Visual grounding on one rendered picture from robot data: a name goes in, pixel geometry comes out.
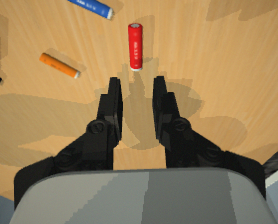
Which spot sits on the blue battery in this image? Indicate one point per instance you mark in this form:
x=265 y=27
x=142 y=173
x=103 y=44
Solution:
x=95 y=6

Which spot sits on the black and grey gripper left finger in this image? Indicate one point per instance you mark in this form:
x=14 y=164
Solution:
x=93 y=150

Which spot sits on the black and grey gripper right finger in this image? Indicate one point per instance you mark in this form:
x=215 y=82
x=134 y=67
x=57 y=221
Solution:
x=184 y=146

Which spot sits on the red battery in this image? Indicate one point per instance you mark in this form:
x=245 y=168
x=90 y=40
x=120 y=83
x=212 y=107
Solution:
x=135 y=32

